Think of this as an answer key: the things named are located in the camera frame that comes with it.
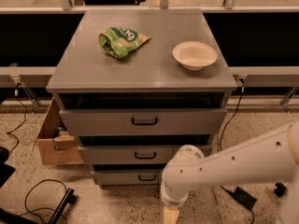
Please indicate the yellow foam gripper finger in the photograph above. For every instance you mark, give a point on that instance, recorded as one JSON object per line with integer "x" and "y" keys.
{"x": 170, "y": 215}

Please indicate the grey bottom drawer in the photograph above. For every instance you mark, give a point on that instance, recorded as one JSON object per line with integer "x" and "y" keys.
{"x": 127, "y": 177}

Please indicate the grey drawer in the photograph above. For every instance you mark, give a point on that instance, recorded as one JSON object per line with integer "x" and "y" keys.
{"x": 127, "y": 177}
{"x": 124, "y": 122}
{"x": 115, "y": 155}

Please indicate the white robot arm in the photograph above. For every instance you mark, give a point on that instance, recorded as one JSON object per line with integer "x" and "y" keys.
{"x": 270, "y": 157}

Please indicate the grey middle drawer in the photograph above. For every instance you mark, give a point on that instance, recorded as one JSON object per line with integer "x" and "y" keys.
{"x": 115, "y": 155}

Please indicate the grey drawer cabinet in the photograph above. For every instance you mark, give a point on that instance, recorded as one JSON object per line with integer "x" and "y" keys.
{"x": 148, "y": 78}

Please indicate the grey top drawer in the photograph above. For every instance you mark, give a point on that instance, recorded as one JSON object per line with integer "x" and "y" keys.
{"x": 124, "y": 122}

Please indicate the black power adapter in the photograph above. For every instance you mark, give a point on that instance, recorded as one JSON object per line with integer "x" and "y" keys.
{"x": 244, "y": 198}

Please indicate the black stand leg left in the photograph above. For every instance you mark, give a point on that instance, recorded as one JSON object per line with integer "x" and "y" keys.
{"x": 69, "y": 198}

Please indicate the black stand leg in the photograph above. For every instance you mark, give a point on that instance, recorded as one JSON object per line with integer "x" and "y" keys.
{"x": 280, "y": 189}
{"x": 69, "y": 198}

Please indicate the black stand leg right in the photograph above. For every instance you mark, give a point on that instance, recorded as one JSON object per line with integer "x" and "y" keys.
{"x": 280, "y": 189}

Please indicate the cardboard box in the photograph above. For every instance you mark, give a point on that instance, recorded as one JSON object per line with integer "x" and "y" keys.
{"x": 56, "y": 146}

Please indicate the white paper bowl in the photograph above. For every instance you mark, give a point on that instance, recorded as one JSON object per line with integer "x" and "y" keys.
{"x": 194, "y": 56}

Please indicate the black object left edge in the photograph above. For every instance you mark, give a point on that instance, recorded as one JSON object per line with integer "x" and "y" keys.
{"x": 6, "y": 171}

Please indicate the green chip bag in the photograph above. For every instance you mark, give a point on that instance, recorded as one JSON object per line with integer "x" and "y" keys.
{"x": 118, "y": 42}

